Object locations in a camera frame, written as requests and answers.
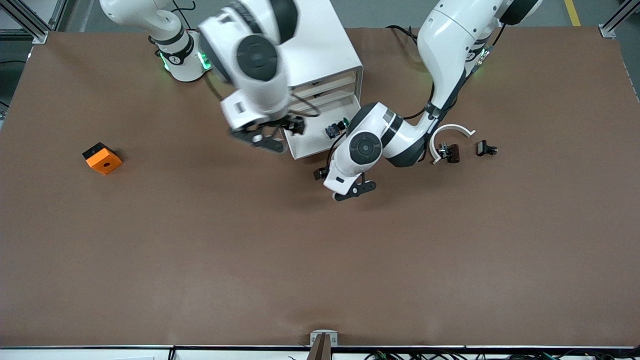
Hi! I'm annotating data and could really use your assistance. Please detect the tangled cable bundle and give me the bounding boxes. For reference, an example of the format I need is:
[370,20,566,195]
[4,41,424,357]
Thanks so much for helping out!
[365,350,640,360]

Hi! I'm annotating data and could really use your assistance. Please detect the black left arm base cables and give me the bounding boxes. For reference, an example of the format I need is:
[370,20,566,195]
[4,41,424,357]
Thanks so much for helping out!
[386,24,421,46]

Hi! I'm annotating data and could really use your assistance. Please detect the white curved plastic ring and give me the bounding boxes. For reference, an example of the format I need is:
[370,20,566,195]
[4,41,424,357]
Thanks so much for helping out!
[429,123,477,166]

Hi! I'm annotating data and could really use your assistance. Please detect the aluminium frame profile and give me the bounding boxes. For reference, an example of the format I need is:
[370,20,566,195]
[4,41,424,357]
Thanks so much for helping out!
[599,0,640,40]
[0,0,68,45]

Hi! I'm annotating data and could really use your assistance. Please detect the brown table mat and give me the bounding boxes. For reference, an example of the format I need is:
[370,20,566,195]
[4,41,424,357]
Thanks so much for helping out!
[0,26,640,348]

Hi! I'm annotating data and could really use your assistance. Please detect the small brown electrical component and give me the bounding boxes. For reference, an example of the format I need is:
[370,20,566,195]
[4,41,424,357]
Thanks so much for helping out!
[438,143,461,164]

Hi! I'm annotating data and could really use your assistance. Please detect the black right arm base cables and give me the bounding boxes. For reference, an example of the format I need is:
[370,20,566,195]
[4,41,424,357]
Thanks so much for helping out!
[170,0,198,21]

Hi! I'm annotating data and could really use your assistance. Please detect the black arm base cables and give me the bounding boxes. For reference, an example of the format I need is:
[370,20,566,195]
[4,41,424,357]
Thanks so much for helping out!
[386,24,421,46]
[170,0,198,21]

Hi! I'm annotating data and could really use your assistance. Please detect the orange box with hole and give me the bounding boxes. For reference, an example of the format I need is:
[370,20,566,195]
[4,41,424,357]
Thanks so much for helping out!
[82,142,123,176]

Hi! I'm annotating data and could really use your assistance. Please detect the green push button switch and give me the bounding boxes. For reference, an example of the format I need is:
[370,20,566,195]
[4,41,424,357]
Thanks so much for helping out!
[324,117,351,141]

